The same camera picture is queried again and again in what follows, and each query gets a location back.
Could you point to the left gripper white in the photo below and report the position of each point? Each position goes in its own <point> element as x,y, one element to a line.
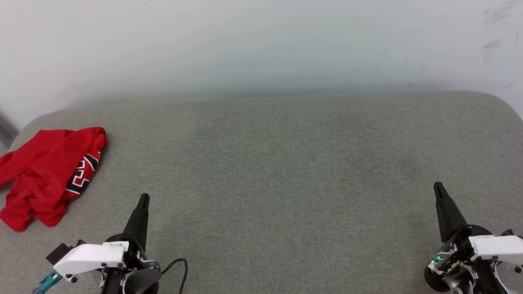
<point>90,255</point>

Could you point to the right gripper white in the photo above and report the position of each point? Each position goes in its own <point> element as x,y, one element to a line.
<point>494,247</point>

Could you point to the red basketball jersey white sleeves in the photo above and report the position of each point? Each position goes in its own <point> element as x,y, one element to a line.
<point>41,175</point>

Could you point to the grey fabric sofa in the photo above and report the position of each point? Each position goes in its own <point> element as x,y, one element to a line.
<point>265,183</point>

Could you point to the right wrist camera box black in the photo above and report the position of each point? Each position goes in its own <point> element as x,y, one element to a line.
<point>508,232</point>

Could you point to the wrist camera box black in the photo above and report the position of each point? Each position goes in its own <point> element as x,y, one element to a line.
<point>61,251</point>
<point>508,232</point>

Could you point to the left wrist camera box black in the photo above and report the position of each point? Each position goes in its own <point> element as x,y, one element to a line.
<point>61,251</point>

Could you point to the dark grey wall baseboard strip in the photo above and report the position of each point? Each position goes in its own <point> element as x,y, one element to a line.
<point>6,128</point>

